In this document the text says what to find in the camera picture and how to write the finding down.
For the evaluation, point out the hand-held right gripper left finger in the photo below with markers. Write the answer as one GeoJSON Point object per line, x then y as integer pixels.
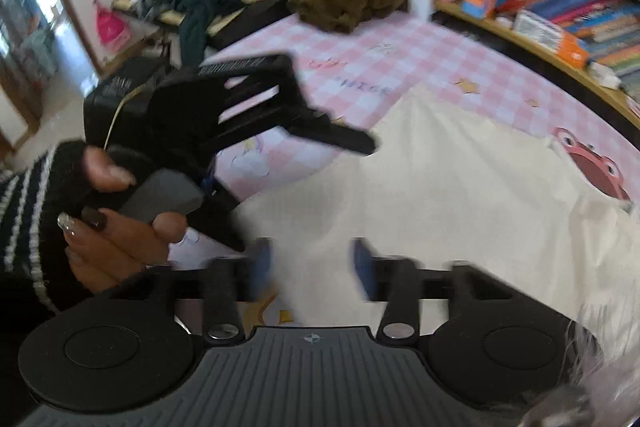
{"type": "Point", "coordinates": [262, 267]}

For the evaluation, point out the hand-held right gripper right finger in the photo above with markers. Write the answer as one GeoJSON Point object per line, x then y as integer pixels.
{"type": "Point", "coordinates": [365, 272]}

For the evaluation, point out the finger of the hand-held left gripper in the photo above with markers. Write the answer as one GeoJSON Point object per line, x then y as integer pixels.
{"type": "Point", "coordinates": [340, 137]}

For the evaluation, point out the cream t-shirt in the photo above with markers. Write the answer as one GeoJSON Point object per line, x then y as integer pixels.
{"type": "Point", "coordinates": [450, 207]}

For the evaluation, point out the person's left hand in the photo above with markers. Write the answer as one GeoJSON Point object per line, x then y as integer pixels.
{"type": "Point", "coordinates": [120, 242]}

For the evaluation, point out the pink bag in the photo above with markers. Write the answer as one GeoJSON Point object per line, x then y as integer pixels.
{"type": "Point", "coordinates": [112, 29]}

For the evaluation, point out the white orange long box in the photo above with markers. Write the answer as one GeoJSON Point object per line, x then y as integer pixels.
{"type": "Point", "coordinates": [550, 39]}

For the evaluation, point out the pale fluffy fur trim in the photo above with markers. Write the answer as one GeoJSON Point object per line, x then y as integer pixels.
{"type": "Point", "coordinates": [600, 357]}

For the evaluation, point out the white charger adapter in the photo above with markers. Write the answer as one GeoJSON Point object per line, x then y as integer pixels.
{"type": "Point", "coordinates": [605, 76]}

